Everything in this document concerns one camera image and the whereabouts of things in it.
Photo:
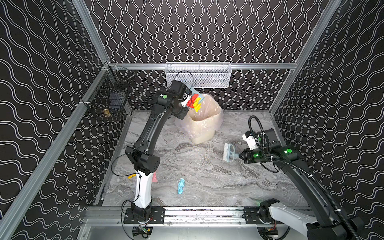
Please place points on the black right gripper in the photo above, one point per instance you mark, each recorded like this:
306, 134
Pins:
241, 155

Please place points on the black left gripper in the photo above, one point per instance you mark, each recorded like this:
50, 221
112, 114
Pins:
186, 98

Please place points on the teal dustpan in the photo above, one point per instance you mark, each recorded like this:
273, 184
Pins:
194, 91

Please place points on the teal hand brush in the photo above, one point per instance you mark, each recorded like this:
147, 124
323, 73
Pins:
229, 154

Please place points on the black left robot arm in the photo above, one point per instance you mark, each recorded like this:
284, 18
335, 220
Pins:
165, 104

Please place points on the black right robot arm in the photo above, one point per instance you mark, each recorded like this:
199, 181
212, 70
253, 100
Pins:
330, 222

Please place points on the beige trash bin with liner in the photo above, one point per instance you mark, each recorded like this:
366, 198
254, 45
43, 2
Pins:
201, 126

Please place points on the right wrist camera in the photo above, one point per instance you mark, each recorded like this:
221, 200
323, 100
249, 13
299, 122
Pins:
251, 141

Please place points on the white mesh wall basket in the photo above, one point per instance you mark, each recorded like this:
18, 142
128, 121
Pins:
199, 75

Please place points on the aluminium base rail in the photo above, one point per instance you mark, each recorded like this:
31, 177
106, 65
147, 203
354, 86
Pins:
177, 217

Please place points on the black wire wall basket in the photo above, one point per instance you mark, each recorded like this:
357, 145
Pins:
108, 103

